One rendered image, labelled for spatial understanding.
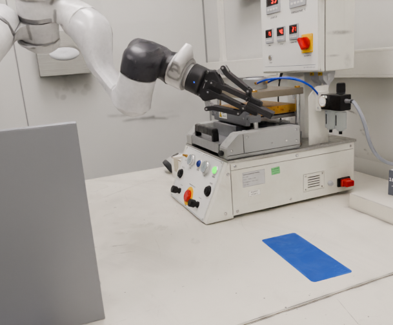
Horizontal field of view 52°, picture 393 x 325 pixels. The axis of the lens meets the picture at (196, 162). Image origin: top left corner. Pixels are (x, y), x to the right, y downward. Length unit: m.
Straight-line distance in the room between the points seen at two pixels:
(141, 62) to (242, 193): 0.48
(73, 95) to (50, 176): 1.92
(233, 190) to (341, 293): 0.46
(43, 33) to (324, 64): 0.82
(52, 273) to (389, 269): 0.68
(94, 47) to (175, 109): 1.67
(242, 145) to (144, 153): 1.64
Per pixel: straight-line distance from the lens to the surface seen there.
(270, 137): 1.20
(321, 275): 0.91
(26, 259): 0.76
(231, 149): 1.14
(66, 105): 2.62
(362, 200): 1.25
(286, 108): 1.30
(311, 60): 1.31
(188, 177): 1.34
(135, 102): 1.03
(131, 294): 0.88
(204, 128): 1.27
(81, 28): 1.16
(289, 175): 1.26
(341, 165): 1.37
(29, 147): 0.70
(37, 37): 1.28
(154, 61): 1.00
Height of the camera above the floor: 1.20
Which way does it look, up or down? 14 degrees down
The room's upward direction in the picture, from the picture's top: 4 degrees counter-clockwise
